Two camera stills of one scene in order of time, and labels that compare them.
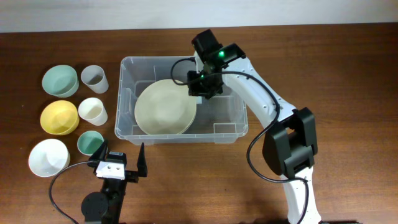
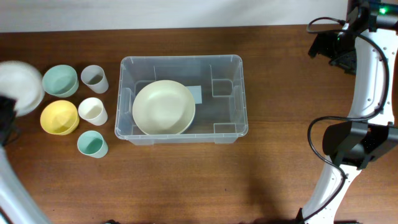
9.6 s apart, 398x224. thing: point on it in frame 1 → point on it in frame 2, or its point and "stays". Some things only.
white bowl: x=48 y=157 → x=23 y=81
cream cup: x=92 y=110 stays
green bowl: x=60 y=81 stays
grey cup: x=94 y=76 stays
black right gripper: x=194 y=89 → x=323 y=43
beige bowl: x=164 y=107 stays
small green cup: x=89 y=142 stays
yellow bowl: x=60 y=117 stays
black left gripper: x=132 y=176 → x=7 y=106
